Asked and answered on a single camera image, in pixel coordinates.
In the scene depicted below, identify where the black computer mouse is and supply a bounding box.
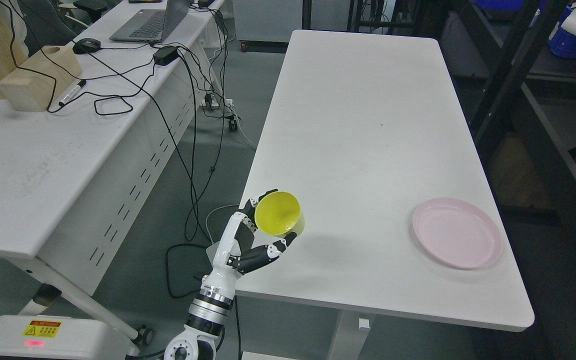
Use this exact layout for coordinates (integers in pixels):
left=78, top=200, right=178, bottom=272
left=72, top=38, right=102, bottom=55

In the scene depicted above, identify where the white work table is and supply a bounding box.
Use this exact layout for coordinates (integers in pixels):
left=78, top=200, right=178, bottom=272
left=236, top=30, right=535, bottom=332

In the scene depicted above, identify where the black white marker pen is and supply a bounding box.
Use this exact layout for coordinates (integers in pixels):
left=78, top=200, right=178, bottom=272
left=58, top=79, right=87, bottom=107

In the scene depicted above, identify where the grey laptop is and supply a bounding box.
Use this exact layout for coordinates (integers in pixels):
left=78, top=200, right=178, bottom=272
left=109, top=0, right=193, bottom=43

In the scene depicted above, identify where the wooden block holder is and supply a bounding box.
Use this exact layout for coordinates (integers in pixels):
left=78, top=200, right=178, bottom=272
left=0, top=45, right=82, bottom=112

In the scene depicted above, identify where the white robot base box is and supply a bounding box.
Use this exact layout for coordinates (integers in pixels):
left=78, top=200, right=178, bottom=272
left=0, top=315, right=140, bottom=360

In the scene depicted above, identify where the white side desk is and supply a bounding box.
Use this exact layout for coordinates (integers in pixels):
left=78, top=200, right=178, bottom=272
left=0, top=9, right=214, bottom=327

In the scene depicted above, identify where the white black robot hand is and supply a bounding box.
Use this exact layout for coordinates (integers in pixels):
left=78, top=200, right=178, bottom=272
left=199, top=189, right=298, bottom=302

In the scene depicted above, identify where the yellow plastic cup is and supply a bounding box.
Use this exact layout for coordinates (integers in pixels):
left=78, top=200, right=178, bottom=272
left=254, top=191, right=306, bottom=237

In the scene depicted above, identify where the black power adapter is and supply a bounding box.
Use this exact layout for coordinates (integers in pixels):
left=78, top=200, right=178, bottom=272
left=152, top=45, right=179, bottom=66

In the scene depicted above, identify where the pink plastic plate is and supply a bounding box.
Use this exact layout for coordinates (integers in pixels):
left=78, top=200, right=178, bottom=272
left=412, top=197, right=503, bottom=271

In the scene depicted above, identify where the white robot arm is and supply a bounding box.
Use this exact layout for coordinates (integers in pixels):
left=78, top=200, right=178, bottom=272
left=163, top=295, right=233, bottom=360

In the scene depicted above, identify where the blue plastic bin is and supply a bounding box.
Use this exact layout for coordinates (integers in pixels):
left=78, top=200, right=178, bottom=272
left=547, top=6, right=576, bottom=59

